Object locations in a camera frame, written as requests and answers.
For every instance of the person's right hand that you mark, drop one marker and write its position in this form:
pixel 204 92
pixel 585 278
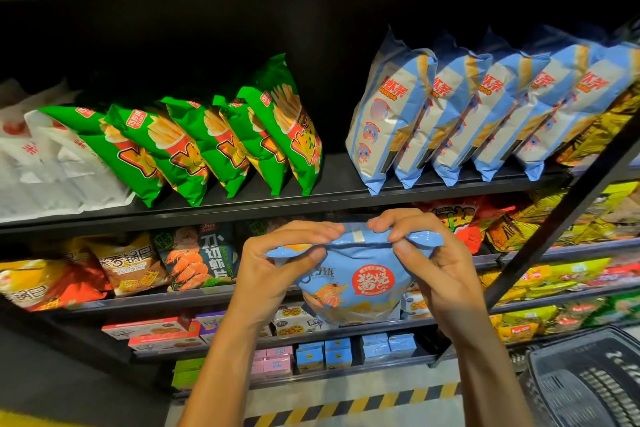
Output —
pixel 445 277

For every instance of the row of green snack bags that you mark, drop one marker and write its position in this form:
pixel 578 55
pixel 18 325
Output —
pixel 170 146

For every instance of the row of orange chip bags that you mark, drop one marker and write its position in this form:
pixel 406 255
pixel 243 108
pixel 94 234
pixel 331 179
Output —
pixel 470 217

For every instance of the row of plain white bags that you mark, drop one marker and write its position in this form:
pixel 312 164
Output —
pixel 50 171

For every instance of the black shopping basket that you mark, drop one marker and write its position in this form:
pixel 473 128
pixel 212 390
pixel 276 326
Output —
pixel 590 387

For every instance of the blue puffed snack bag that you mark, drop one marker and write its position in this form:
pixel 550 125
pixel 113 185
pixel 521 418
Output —
pixel 495 101
pixel 385 111
pixel 355 277
pixel 545 96
pixel 445 106
pixel 600 91

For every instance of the tan snack bag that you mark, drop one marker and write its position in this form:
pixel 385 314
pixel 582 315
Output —
pixel 130 267

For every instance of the person's left hand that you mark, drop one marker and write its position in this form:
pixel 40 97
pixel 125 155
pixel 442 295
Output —
pixel 265 277

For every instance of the noodle packets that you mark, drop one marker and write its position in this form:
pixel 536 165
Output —
pixel 610 136
pixel 620 274

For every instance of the dark shrimp chip bags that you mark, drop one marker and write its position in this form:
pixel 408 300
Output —
pixel 195 257

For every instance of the row of small blue boxes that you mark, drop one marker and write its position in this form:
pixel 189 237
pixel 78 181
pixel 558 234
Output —
pixel 340 354

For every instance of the orange yellow snack bag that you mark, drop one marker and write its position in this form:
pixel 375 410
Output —
pixel 50 287

